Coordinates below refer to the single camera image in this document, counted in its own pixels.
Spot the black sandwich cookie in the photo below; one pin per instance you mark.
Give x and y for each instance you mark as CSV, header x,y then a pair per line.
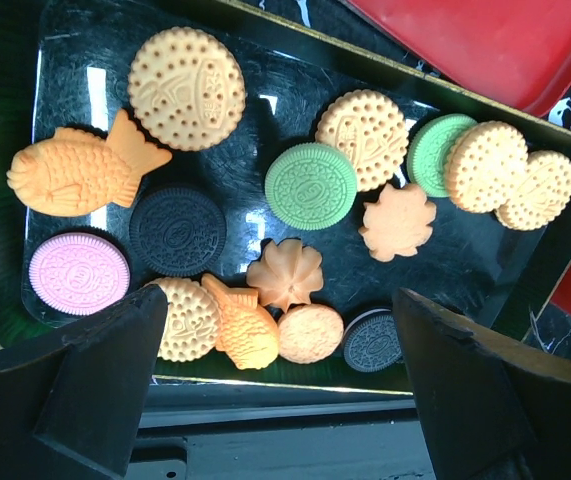
x,y
177,231
370,342

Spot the red tin lid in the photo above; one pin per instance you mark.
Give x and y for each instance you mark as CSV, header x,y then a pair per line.
x,y
505,61

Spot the small fish cookie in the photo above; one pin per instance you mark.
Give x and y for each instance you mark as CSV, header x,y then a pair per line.
x,y
249,334

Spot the fish shaped cookie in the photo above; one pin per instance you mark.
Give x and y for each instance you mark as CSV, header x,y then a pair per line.
x,y
75,172

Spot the large round biscuit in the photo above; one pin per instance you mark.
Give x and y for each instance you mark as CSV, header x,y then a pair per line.
x,y
186,89

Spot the lower round biscuit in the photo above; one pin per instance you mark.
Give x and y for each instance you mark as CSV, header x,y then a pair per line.
x,y
193,321

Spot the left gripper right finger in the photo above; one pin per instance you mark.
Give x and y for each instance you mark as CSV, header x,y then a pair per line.
x,y
490,407

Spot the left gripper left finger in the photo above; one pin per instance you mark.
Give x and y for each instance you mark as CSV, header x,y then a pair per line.
x,y
71,400

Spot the plain round orange cookie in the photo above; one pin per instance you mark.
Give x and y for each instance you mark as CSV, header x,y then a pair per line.
x,y
309,333

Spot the maple leaf cookie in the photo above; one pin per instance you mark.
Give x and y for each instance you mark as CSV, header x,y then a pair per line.
x,y
398,223

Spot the round biscuit behind green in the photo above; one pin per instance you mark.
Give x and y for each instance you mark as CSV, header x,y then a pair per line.
x,y
370,129

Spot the pink sandwich cookie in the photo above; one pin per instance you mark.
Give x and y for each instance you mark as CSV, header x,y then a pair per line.
x,y
79,273

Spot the green sandwich cookie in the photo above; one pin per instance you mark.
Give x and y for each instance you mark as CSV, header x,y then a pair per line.
x,y
310,186
429,149

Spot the far right round biscuit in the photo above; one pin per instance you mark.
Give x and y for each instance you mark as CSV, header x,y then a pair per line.
x,y
542,193

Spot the black cookie tray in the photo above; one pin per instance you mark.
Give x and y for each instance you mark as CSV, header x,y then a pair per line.
x,y
66,64

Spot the swirl meringue cookie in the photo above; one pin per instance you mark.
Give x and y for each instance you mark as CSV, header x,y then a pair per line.
x,y
286,274

